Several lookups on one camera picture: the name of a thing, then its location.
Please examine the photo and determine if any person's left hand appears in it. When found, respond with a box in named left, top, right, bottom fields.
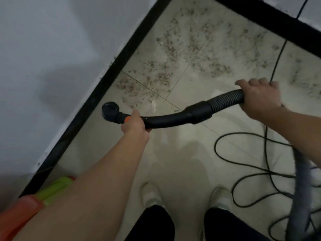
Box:
left=121, top=109, right=152, bottom=140

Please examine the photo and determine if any person's right hand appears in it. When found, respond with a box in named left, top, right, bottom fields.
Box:
left=235, top=78, right=286, bottom=123

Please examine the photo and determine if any black vacuum hose with nozzle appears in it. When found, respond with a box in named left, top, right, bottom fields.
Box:
left=101, top=89, right=321, bottom=241

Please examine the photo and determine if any person's right forearm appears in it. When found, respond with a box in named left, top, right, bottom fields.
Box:
left=261, top=108, right=321, bottom=166

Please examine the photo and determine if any person's left forearm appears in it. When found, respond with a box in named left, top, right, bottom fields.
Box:
left=13, top=132, right=150, bottom=241

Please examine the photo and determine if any scattered dirt debris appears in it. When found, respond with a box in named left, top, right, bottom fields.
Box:
left=114, top=0, right=321, bottom=109

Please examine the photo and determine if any person's left white shoe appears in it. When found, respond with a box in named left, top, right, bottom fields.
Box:
left=140, top=182, right=164, bottom=209

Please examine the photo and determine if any person's white shoe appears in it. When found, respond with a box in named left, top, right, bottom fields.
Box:
left=209, top=187, right=234, bottom=211
left=140, top=182, right=164, bottom=209

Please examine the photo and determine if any person's left dark trouser leg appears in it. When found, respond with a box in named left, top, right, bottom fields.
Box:
left=125, top=205, right=175, bottom=241

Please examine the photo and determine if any person's dark trouser leg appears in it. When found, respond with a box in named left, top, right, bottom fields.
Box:
left=125, top=205, right=175, bottom=241
left=204, top=208, right=271, bottom=241

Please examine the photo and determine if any person's right white shoe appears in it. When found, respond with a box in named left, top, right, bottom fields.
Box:
left=209, top=187, right=234, bottom=211

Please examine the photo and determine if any orange and green plastic object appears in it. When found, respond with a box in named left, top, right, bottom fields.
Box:
left=0, top=176, right=76, bottom=241

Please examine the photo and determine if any person's right dark trouser leg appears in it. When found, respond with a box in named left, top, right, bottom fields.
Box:
left=204, top=208, right=271, bottom=241

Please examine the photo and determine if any black power cable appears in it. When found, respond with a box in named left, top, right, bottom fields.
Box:
left=214, top=0, right=321, bottom=241

